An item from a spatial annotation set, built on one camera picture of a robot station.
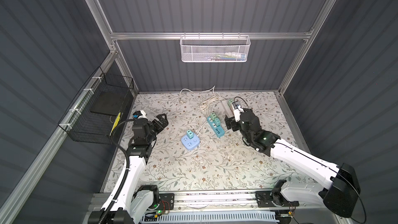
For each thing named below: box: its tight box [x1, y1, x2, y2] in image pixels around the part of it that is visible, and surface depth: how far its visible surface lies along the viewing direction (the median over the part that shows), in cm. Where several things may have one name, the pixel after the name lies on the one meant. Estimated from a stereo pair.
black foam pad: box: [90, 89, 129, 116], surface depth 77 cm
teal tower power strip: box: [207, 116, 225, 138], surface depth 98 cm
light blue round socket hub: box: [180, 134, 201, 151], surface depth 93 cm
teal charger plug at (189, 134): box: [186, 129, 195, 139], surface depth 92 cm
